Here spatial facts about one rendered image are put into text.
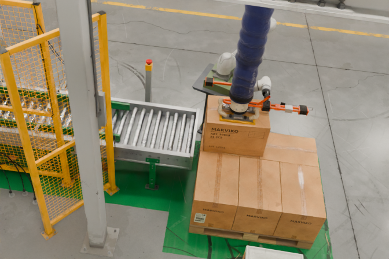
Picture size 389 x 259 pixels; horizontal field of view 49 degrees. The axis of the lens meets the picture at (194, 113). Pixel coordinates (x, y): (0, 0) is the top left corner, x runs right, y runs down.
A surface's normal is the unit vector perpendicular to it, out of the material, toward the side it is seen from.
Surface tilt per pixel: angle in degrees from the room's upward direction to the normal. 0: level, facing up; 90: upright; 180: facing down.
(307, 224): 90
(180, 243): 0
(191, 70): 0
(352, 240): 0
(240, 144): 90
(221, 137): 90
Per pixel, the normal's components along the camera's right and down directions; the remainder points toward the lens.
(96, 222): -0.16, 0.66
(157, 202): 0.09, -0.73
